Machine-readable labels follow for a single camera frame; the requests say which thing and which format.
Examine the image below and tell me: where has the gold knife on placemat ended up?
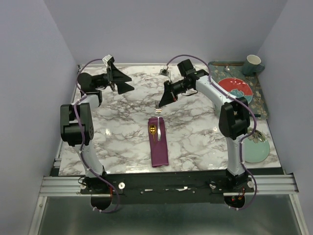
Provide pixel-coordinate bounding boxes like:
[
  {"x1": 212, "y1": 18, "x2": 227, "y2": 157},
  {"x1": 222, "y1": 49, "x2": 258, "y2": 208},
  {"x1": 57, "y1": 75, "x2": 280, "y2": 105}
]
[{"x1": 212, "y1": 62, "x2": 244, "y2": 66}]

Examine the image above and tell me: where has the gold spoon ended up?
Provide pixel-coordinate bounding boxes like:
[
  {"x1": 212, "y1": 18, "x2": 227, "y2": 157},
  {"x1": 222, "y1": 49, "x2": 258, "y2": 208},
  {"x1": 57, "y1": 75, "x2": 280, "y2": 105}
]
[{"x1": 149, "y1": 124, "x2": 157, "y2": 143}]

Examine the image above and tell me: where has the light green plate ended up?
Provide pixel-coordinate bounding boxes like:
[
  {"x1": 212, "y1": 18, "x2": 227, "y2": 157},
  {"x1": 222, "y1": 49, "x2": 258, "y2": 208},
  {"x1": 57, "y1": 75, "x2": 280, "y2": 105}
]
[{"x1": 244, "y1": 130, "x2": 270, "y2": 164}]

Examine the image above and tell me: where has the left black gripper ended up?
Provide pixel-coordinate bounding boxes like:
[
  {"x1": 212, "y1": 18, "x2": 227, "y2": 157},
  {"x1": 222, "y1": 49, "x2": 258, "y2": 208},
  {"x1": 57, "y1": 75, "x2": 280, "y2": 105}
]
[{"x1": 93, "y1": 60, "x2": 134, "y2": 94}]

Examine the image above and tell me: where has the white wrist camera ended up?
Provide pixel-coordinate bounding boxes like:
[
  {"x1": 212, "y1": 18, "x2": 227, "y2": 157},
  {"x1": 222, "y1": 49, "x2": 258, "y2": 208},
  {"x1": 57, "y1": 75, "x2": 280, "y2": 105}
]
[
  {"x1": 159, "y1": 69, "x2": 171, "y2": 81},
  {"x1": 102, "y1": 54, "x2": 115, "y2": 68}
]

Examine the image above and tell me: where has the red and teal plate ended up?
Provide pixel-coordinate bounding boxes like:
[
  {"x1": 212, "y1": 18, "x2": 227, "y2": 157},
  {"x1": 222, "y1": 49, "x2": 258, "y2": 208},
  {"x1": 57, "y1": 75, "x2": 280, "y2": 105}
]
[{"x1": 218, "y1": 77, "x2": 253, "y2": 103}]

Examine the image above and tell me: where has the dark teal mug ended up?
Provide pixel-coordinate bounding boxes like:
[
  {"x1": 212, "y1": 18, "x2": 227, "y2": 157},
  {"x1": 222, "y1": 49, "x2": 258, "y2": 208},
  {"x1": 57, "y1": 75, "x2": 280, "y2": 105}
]
[{"x1": 242, "y1": 54, "x2": 265, "y2": 76}]

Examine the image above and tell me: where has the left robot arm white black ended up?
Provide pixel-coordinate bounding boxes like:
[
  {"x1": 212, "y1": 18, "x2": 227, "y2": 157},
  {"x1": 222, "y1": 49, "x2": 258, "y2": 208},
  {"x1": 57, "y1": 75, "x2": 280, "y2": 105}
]
[{"x1": 60, "y1": 56, "x2": 134, "y2": 193}]

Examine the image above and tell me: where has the purple cloth napkin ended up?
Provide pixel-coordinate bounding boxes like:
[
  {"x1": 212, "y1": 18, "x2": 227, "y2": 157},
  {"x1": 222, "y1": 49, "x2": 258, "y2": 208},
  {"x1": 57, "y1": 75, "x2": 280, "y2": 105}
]
[{"x1": 148, "y1": 117, "x2": 169, "y2": 167}]

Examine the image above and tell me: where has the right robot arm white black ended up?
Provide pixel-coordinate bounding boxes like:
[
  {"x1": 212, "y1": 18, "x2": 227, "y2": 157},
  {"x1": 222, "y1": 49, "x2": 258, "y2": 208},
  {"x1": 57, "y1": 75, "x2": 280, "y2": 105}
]
[{"x1": 159, "y1": 59, "x2": 250, "y2": 192}]

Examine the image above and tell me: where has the floral teal placemat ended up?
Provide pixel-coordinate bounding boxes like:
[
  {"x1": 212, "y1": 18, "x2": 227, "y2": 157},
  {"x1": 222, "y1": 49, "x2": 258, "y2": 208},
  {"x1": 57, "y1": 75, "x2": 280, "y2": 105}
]
[{"x1": 207, "y1": 60, "x2": 270, "y2": 120}]

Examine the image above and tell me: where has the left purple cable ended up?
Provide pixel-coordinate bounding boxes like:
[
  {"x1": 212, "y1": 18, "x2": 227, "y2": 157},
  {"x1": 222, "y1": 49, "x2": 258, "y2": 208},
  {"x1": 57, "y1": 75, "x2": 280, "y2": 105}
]
[{"x1": 73, "y1": 58, "x2": 120, "y2": 214}]

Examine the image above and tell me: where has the aluminium frame rail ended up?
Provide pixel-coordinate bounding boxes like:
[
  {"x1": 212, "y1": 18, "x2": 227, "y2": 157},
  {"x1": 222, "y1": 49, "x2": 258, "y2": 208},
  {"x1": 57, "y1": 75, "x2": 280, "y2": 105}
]
[{"x1": 26, "y1": 156, "x2": 300, "y2": 235}]

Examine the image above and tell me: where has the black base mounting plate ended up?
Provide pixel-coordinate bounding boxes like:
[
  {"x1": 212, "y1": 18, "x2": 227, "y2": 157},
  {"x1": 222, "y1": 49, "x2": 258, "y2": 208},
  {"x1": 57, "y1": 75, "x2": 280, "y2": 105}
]
[{"x1": 80, "y1": 170, "x2": 254, "y2": 205}]

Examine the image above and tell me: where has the silver fork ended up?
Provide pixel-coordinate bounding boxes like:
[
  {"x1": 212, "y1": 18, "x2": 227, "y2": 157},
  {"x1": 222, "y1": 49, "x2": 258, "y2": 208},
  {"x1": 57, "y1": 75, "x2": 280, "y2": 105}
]
[{"x1": 155, "y1": 101, "x2": 162, "y2": 141}]

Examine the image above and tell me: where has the silver spoon on placemat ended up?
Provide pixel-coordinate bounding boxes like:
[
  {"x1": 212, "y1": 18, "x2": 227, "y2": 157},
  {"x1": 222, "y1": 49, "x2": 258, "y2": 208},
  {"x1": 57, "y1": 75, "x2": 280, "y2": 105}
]
[{"x1": 224, "y1": 66, "x2": 234, "y2": 77}]

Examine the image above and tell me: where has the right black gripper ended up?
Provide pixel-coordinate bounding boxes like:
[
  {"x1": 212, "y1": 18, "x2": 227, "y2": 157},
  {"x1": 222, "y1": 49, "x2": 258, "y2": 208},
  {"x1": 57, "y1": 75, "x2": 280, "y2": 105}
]
[{"x1": 158, "y1": 80, "x2": 191, "y2": 108}]

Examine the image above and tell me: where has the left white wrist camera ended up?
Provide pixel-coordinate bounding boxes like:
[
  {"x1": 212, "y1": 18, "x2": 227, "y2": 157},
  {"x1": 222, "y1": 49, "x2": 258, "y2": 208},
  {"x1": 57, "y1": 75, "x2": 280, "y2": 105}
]
[{"x1": 102, "y1": 54, "x2": 115, "y2": 68}]

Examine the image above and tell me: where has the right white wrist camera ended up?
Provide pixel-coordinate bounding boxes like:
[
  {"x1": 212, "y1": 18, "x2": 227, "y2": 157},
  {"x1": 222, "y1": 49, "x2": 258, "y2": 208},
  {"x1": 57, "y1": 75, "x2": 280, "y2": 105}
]
[{"x1": 159, "y1": 69, "x2": 171, "y2": 81}]

